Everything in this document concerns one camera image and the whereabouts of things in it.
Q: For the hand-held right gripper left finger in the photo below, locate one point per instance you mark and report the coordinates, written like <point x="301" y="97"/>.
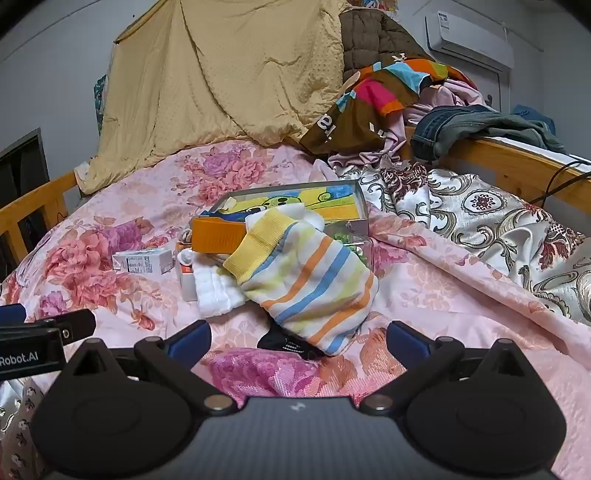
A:
<point x="189" y="344"/>

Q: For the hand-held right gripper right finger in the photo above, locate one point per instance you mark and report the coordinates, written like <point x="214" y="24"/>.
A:
<point x="408" y="344"/>

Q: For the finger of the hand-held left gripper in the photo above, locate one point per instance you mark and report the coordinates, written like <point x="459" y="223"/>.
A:
<point x="76" y="324"/>
<point x="11" y="314"/>

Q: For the white gauze towel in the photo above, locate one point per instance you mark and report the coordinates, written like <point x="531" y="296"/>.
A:
<point x="217" y="293"/>

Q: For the black sock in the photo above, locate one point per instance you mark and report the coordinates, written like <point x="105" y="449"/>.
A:
<point x="286" y="344"/>

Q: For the orange fabric band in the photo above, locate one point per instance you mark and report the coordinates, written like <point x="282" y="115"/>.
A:
<point x="214" y="235"/>

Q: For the striped sock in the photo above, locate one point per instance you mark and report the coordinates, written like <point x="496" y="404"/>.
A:
<point x="314" y="281"/>

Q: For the grey cardboard box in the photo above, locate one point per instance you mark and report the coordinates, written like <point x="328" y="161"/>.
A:
<point x="358" y="227"/>

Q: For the orange and white box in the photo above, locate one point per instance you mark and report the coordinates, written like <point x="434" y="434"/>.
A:
<point x="187" y="281"/>

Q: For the small white carton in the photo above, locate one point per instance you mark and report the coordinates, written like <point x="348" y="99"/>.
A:
<point x="143" y="263"/>

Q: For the bag of green white pieces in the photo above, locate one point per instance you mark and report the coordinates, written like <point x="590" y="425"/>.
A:
<point x="351" y="244"/>

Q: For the dark door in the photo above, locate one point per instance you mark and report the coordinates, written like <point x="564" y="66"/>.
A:
<point x="23" y="170"/>

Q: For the gold patterned satin quilt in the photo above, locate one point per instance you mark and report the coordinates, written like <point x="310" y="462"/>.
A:
<point x="485" y="221"/>

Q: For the white pillow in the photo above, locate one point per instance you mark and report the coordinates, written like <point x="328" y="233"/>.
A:
<point x="82" y="175"/>

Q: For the pink floral bed sheet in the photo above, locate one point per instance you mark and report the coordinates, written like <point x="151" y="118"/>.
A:
<point x="138" y="184"/>

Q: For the wooden bed end board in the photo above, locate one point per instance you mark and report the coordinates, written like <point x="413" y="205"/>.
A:
<point x="508" y="170"/>

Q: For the blue jeans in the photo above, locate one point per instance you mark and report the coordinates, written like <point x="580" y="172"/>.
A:
<point x="443" y="129"/>

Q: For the brown multicoloured cloth bag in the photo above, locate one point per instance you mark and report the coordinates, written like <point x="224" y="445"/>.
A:
<point x="369" y="110"/>

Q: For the grey green garment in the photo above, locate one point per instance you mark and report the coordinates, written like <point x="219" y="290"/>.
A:
<point x="531" y="131"/>

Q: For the blue garment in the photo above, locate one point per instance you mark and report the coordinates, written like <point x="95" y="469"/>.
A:
<point x="535" y="115"/>

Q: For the yellow quilt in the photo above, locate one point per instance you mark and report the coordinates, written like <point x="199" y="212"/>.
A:
<point x="207" y="69"/>

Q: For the brown quilted jacket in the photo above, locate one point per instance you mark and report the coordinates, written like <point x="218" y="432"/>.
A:
<point x="369" y="37"/>

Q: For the white air conditioner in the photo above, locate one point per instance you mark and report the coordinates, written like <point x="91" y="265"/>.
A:
<point x="466" y="39"/>

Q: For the colourful printed cloth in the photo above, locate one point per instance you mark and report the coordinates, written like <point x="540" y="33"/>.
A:
<point x="364" y="3"/>

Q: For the wooden bed side rail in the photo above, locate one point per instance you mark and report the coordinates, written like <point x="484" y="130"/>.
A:
<point x="27" y="203"/>

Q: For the teal patterned wall hanging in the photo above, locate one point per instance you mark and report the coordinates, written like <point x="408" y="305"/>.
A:
<point x="100" y="101"/>

